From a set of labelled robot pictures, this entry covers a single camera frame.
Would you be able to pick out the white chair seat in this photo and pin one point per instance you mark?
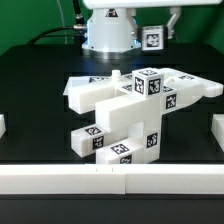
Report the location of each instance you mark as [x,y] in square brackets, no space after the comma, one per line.
[147,128]

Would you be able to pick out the white part at left edge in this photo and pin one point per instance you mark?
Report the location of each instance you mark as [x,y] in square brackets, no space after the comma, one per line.
[2,125]

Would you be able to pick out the white marker base plate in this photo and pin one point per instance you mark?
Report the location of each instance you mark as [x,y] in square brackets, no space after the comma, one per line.
[81,80]

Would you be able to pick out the white front fence bar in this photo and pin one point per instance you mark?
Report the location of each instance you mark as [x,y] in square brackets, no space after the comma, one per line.
[111,179]

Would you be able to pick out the white part at right edge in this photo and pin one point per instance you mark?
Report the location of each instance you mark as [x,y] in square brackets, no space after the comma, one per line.
[218,129]

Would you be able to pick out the white part at edge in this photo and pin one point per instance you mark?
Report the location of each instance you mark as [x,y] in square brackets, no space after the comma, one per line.
[218,129]
[2,125]

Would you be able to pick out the white chair back frame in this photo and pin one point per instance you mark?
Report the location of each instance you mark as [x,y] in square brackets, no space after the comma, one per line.
[112,99]

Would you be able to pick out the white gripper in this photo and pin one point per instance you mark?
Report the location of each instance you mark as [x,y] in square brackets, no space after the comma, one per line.
[136,31]

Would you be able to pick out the marker cube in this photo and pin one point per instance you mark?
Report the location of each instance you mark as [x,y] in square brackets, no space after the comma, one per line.
[147,82]
[153,38]

